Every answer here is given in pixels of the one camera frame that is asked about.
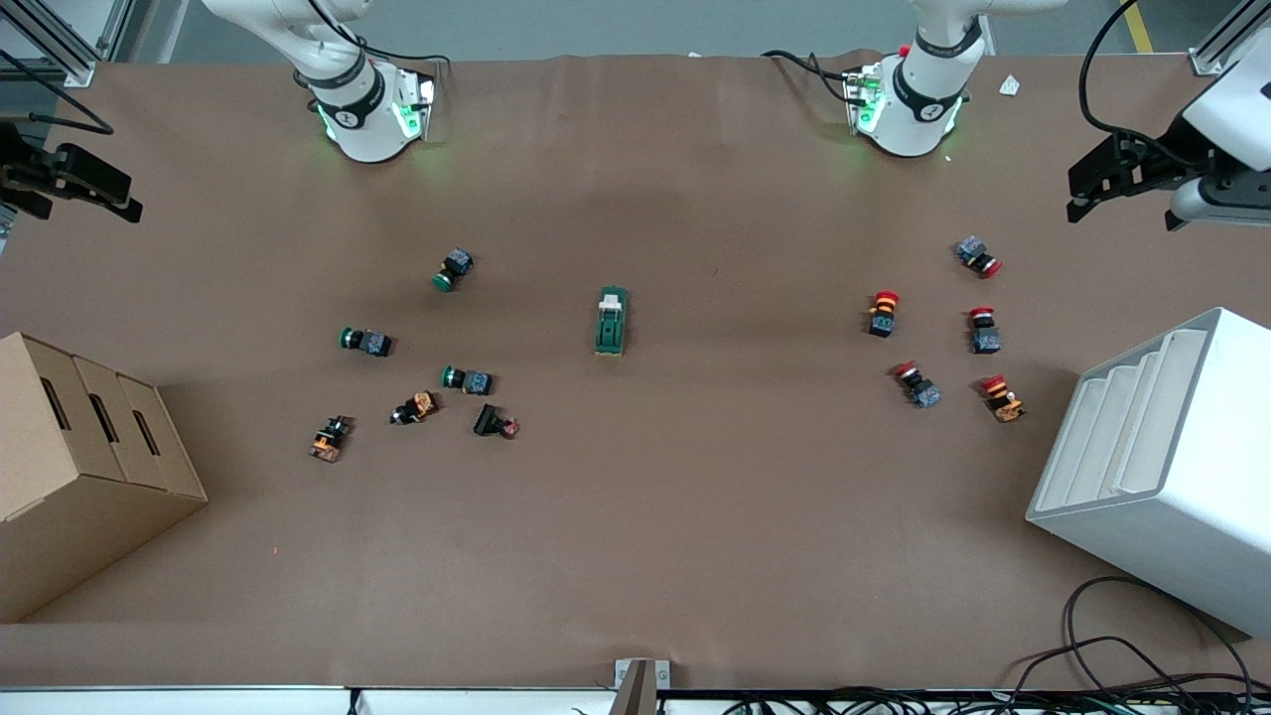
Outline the green terminal block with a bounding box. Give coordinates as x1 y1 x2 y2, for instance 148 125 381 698
594 286 631 357

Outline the brown cardboard box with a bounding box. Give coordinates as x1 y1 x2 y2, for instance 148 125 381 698
0 332 210 625

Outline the white stepped rack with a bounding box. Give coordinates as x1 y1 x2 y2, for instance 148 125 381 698
1026 307 1271 639

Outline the brown paper table cover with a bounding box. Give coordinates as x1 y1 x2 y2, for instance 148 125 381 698
0 52 1271 691

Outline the aluminium frame post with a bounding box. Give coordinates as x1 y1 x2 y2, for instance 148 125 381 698
1189 0 1271 75
0 0 135 85

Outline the black right arm base cable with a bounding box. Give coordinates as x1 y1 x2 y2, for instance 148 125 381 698
308 0 448 67

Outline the black arm base cable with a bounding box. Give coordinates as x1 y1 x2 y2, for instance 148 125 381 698
308 0 448 67
763 50 860 92

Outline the black left arm base cable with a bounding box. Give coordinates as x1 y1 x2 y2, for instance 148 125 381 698
763 50 860 92

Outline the black looping cable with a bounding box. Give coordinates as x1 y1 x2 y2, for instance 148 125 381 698
1013 576 1257 701

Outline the black cable bundle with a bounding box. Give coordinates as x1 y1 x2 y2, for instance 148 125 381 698
695 685 1271 715

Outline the aluminium post bracket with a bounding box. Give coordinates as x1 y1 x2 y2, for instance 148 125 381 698
614 658 671 715

